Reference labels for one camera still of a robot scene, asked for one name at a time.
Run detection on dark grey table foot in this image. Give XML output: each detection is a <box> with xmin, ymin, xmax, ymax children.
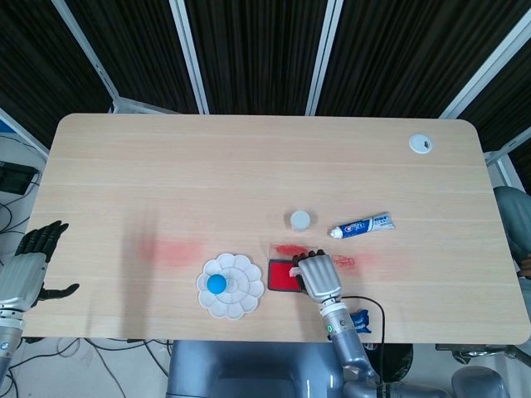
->
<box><xmin>434</xmin><ymin>342</ymin><xmax>531</xmax><ymax>366</ymax></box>

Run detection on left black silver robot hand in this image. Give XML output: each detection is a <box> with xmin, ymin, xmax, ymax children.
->
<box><xmin>0</xmin><ymin>220</ymin><xmax>80</xmax><ymax>312</ymax></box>

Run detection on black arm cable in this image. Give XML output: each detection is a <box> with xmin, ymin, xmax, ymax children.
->
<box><xmin>342</xmin><ymin>294</ymin><xmax>387</xmax><ymax>374</ymax></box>

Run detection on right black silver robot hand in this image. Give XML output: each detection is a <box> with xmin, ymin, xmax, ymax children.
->
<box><xmin>290</xmin><ymin>248</ymin><xmax>343</xmax><ymax>303</ymax></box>

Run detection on black floor cable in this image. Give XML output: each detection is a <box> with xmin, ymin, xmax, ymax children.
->
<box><xmin>24</xmin><ymin>337</ymin><xmax>172</xmax><ymax>398</ymax></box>
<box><xmin>0</xmin><ymin>194</ymin><xmax>30</xmax><ymax>234</ymax></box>

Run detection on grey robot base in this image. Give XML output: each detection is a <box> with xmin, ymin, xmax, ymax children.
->
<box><xmin>165</xmin><ymin>340</ymin><xmax>345</xmax><ymax>398</ymax></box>

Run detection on blue white toothpaste tube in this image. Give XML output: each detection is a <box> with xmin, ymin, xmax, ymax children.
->
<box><xmin>329</xmin><ymin>211</ymin><xmax>396</xmax><ymax>240</ymax></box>

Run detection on blue snack packet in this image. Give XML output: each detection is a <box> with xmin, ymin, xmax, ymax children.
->
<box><xmin>348</xmin><ymin>308</ymin><xmax>373</xmax><ymax>335</ymax></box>

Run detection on red ink pad clear lid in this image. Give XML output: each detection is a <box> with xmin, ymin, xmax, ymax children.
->
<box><xmin>266</xmin><ymin>242</ymin><xmax>319</xmax><ymax>294</ymax></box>

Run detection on white flower paint palette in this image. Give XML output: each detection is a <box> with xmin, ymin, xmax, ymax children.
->
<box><xmin>196</xmin><ymin>251</ymin><xmax>266</xmax><ymax>321</ymax></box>

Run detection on black trash bin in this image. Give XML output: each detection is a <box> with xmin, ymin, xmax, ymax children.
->
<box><xmin>364</xmin><ymin>342</ymin><xmax>414</xmax><ymax>385</ymax></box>

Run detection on white aluminium frame post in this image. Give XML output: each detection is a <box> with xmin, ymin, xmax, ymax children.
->
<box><xmin>51</xmin><ymin>0</ymin><xmax>122</xmax><ymax>103</ymax></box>
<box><xmin>168</xmin><ymin>0</ymin><xmax>209</xmax><ymax>115</ymax></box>
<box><xmin>0</xmin><ymin>106</ymin><xmax>51</xmax><ymax>158</ymax></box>
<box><xmin>305</xmin><ymin>0</ymin><xmax>346</xmax><ymax>116</ymax></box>
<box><xmin>438</xmin><ymin>18</ymin><xmax>531</xmax><ymax>120</ymax></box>
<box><xmin>484</xmin><ymin>126</ymin><xmax>531</xmax><ymax>196</ymax></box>

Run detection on blue ball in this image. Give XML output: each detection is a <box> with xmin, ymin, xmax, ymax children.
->
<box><xmin>207</xmin><ymin>274</ymin><xmax>229</xmax><ymax>295</ymax></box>

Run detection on white round cable grommet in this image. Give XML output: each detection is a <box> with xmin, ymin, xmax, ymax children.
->
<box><xmin>408</xmin><ymin>133</ymin><xmax>433</xmax><ymax>155</ymax></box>

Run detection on black box device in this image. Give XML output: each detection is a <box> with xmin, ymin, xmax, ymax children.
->
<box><xmin>0</xmin><ymin>162</ymin><xmax>37</xmax><ymax>195</ymax></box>

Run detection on blue white board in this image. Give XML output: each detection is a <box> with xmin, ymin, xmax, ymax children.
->
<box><xmin>0</xmin><ymin>114</ymin><xmax>20</xmax><ymax>138</ymax></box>

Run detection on white round cap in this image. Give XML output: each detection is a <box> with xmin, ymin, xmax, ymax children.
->
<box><xmin>289</xmin><ymin>210</ymin><xmax>312</xmax><ymax>233</ymax></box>

